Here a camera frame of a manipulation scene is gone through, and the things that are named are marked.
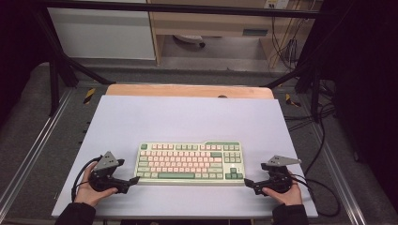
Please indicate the aluminium rail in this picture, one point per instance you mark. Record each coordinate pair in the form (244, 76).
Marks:
(339, 181)
(31, 153)

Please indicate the light wooden desk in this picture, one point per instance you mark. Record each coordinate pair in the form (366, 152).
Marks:
(203, 25)

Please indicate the white board mat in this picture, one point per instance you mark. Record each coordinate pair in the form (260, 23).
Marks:
(187, 118)

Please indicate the white chair base with castor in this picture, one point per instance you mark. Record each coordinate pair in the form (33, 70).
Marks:
(187, 38)

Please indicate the person's right hand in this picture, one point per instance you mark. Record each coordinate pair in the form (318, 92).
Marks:
(287, 195)

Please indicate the white cabinet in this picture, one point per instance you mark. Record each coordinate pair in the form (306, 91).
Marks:
(103, 34)

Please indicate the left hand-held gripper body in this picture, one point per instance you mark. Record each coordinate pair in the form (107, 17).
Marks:
(104, 164)

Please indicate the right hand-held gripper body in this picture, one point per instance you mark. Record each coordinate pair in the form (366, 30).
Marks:
(277, 175)

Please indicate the black horizontal frame bar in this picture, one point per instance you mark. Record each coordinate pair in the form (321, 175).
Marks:
(187, 8)

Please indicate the yellow black hazard tape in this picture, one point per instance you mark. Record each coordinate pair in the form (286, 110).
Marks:
(291, 101)
(89, 95)

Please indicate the person's left hand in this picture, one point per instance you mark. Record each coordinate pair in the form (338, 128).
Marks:
(86, 193)

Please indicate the white power outlet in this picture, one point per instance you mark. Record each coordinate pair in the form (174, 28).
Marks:
(277, 3)

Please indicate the black metal stand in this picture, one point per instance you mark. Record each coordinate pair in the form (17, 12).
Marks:
(54, 78)
(315, 90)

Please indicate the cream pink green keyboard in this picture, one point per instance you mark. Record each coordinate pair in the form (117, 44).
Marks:
(187, 162)

